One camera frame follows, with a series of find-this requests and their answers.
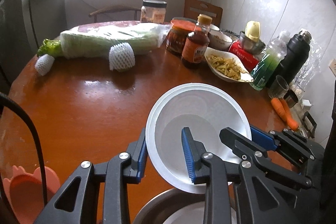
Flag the foam-netted fruit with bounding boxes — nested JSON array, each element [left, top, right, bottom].
[[35, 54, 55, 76], [108, 43, 135, 72]]

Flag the wooden armchair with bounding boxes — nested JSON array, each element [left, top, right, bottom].
[[88, 5, 141, 23]]

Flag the wooden chair back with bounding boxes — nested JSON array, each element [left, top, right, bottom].
[[183, 0, 223, 27]]

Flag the small steel bowl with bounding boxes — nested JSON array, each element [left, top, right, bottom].
[[239, 31, 266, 55]]

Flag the green liquid plastic bottle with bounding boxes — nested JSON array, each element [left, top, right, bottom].
[[250, 30, 290, 90]]

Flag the black thermos flask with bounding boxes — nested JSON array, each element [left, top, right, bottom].
[[265, 29, 312, 88]]

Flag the wrapped napa cabbage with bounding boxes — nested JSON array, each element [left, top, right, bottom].
[[60, 23, 171, 59]]

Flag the clear jar black lid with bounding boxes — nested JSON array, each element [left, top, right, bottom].
[[140, 0, 167, 24]]

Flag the red chili sauce jar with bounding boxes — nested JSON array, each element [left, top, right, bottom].
[[166, 18, 196, 56]]

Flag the carrot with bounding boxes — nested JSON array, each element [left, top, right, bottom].
[[279, 98, 299, 131], [270, 98, 287, 123]]

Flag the steel mixing bowl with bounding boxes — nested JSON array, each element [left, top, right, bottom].
[[133, 188, 205, 223]]

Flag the red box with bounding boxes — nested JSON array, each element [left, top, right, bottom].
[[228, 40, 259, 72]]

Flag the brown sauce bottle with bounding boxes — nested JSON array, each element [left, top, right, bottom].
[[181, 14, 212, 69]]

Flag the clear plastic bag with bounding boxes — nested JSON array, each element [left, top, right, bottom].
[[294, 28, 322, 90]]

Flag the foam-netted fruit right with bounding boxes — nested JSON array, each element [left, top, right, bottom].
[[108, 43, 135, 72]]

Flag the grey refrigerator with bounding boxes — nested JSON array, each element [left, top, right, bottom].
[[1, 0, 67, 82]]

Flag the white dish with food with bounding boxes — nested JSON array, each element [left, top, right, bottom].
[[204, 47, 253, 83]]

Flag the foam-netted fruit left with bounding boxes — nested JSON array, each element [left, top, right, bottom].
[[35, 54, 55, 76]]

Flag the red white paper bowl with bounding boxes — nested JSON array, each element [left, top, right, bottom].
[[161, 199, 237, 224], [145, 83, 252, 194]]

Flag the small glass cup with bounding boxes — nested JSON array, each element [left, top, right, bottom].
[[268, 75, 289, 99]]

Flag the white ceramic bowl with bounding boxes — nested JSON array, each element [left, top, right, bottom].
[[209, 30, 233, 51]]

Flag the wall power socket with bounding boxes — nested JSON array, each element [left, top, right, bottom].
[[329, 59, 336, 77]]

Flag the small steel cup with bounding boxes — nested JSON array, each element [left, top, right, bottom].
[[283, 89, 298, 109]]

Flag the yellow lemon squeezer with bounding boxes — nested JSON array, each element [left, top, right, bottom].
[[245, 20, 261, 43]]

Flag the green leafy lettuce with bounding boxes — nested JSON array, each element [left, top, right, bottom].
[[37, 39, 64, 58]]

